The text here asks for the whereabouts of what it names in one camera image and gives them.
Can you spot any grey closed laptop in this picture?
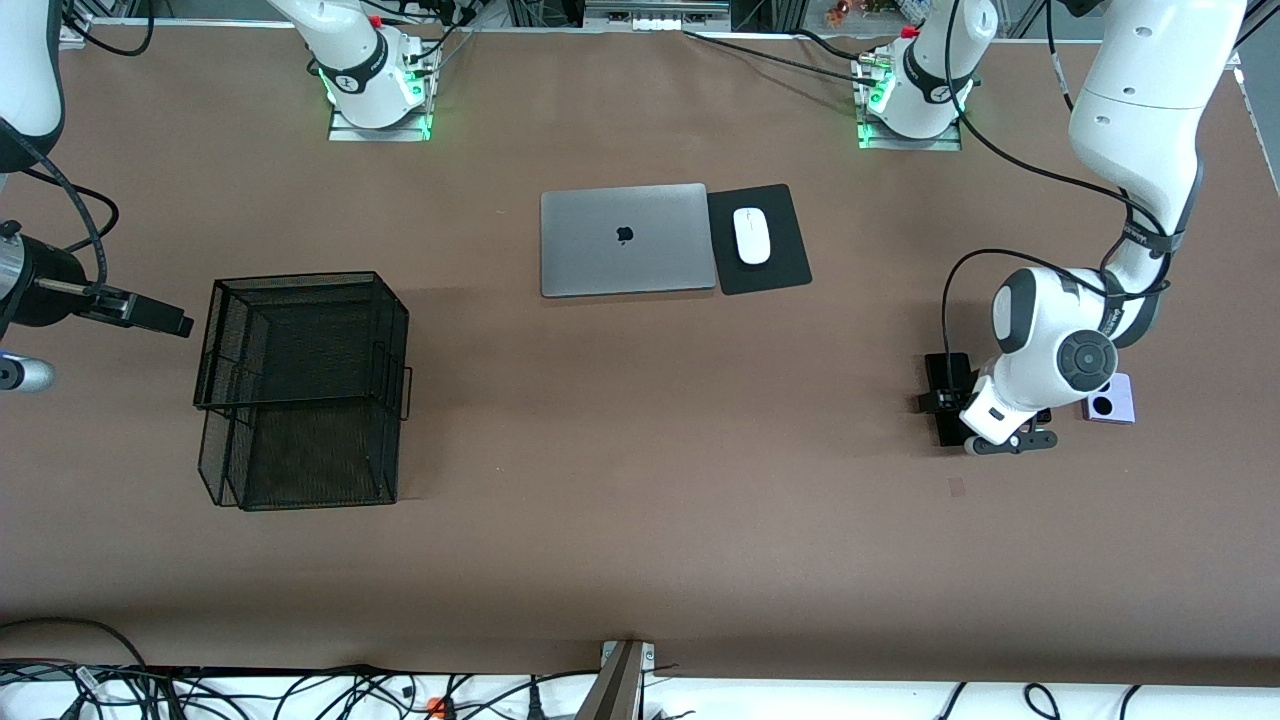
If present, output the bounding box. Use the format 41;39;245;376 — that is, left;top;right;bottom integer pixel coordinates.
540;182;719;299

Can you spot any thick black floor cable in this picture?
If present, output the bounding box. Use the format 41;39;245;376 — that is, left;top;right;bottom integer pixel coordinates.
0;616;151;691

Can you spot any black mouse pad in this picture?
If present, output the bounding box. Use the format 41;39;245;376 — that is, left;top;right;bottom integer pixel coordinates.
706;183;813;297

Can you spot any white lavender flip phone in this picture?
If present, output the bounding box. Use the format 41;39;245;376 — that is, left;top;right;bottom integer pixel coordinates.
1080;372;1137;426

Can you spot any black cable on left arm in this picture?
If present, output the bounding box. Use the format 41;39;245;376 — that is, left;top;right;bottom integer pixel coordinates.
940;0;1191;361

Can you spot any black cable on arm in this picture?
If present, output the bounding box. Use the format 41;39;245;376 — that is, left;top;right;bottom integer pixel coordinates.
940;0;1191;361
0;120;121;301

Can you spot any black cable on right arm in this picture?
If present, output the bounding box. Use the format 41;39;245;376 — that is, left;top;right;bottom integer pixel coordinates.
0;120;121;301

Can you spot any aluminium profile post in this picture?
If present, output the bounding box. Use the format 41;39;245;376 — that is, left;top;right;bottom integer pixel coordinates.
575;640;656;720

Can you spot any long black table cable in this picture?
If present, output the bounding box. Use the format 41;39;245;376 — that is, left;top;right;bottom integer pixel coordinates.
683;28;883;89

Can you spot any black wire mesh tray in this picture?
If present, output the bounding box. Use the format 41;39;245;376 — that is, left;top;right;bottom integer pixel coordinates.
193;270;413;512

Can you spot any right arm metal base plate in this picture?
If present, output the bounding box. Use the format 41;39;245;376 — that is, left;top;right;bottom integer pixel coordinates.
328;100;433;143

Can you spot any white computer mouse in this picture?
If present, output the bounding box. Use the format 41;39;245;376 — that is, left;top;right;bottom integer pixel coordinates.
733;207;772;266

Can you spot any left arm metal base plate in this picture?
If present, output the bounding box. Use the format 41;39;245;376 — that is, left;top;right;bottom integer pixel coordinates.
858;110;963;153

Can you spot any black slab smartphone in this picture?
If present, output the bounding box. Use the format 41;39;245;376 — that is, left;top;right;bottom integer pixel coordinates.
924;352;977;448

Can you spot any silver power strip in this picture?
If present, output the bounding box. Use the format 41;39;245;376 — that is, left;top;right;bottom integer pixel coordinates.
585;0;731;31

